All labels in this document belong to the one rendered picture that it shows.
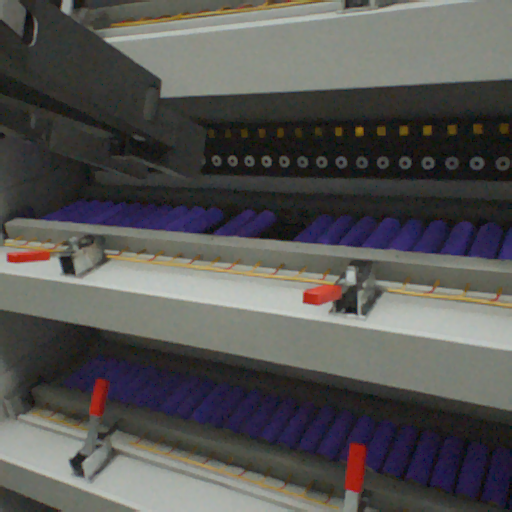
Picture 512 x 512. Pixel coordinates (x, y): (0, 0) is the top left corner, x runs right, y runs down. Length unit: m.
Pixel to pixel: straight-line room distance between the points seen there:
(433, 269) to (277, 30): 0.20
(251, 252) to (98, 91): 0.29
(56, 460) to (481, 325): 0.45
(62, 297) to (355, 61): 0.34
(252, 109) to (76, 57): 0.45
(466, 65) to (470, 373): 0.19
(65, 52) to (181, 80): 0.26
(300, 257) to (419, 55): 0.18
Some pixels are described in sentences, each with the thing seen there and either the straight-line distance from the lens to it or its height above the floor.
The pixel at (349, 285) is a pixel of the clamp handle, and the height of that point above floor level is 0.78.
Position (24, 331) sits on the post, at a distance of 0.76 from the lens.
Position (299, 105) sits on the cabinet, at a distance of 0.64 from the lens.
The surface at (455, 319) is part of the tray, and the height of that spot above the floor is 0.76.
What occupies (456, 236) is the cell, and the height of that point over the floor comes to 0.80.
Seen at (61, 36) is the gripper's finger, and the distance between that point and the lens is 0.22.
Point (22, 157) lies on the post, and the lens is 0.74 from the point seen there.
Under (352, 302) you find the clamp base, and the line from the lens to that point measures 0.44.
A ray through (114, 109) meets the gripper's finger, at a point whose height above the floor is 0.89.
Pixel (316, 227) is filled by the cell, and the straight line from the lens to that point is 0.53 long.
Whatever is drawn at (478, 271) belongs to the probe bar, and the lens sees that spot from 0.44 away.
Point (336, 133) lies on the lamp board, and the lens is 0.58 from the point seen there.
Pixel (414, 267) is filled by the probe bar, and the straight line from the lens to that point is 0.45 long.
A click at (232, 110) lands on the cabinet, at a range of 0.68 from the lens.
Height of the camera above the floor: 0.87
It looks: 11 degrees down
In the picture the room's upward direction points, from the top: straight up
